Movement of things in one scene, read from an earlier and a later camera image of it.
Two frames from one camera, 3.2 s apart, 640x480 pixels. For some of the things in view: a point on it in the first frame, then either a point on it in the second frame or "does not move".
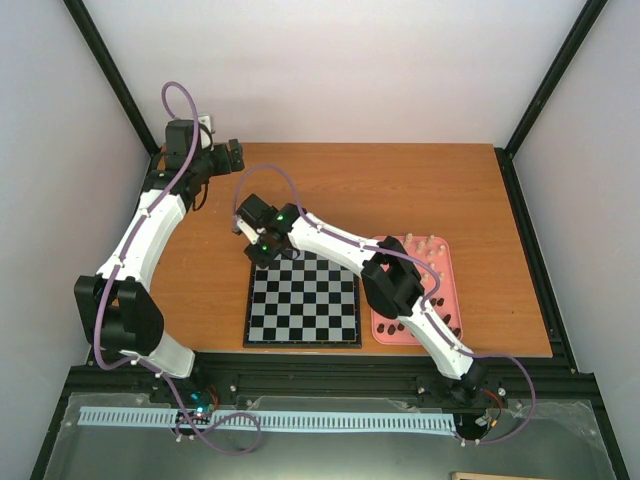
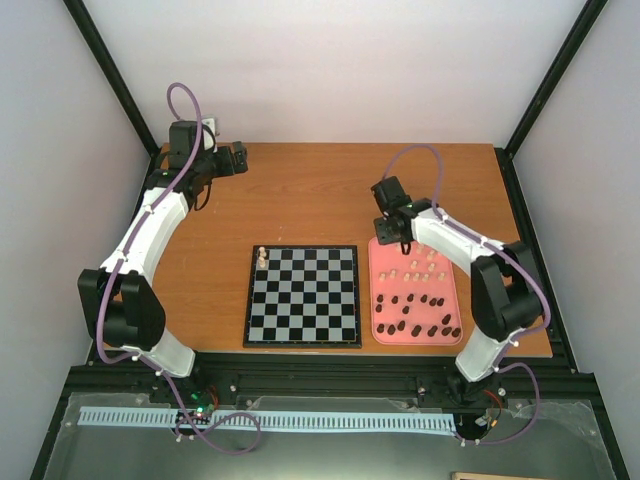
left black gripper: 226,166 does not move
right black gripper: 260,261 to 382,234
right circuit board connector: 487,418 does not move
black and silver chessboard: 303,300 does not move
